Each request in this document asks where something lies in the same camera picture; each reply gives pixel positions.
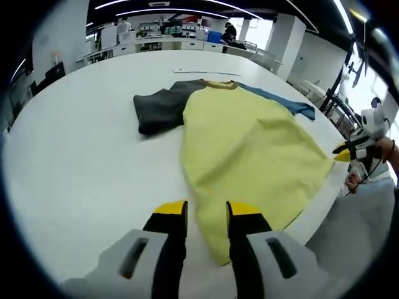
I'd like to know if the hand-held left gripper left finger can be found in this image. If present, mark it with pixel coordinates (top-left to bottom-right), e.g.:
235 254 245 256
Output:
60 199 190 299

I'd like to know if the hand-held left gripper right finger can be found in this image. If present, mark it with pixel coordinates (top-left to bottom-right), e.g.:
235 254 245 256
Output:
224 201 331 299

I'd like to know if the yellow blue grey garment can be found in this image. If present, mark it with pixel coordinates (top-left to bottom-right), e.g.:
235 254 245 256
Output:
133 79 336 268

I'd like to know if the white template strip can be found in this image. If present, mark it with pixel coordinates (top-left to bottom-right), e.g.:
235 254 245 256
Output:
171 67 241 77

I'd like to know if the person's right hand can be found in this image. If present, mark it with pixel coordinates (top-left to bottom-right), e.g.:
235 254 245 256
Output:
372 136 394 163

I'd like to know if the white square pillar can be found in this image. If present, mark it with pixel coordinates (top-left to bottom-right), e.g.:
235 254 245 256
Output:
31 0 90 78
274 14 309 85

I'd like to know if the grey office chair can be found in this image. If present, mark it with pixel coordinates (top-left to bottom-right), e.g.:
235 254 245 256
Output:
255 48 283 74

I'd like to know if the black low cabinet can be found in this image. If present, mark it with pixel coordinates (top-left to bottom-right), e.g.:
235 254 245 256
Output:
37 61 65 94

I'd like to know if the white workbench with drawers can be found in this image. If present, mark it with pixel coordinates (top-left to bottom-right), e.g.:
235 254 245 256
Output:
76 34 250 63

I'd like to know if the white box appliance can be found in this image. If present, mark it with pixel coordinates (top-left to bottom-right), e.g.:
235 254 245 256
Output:
100 24 118 49

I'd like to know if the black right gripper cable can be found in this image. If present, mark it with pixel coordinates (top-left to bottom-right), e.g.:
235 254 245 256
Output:
342 155 386 197

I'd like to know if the black metal stand frame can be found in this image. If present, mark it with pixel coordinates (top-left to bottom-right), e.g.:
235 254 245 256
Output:
320 31 375 125

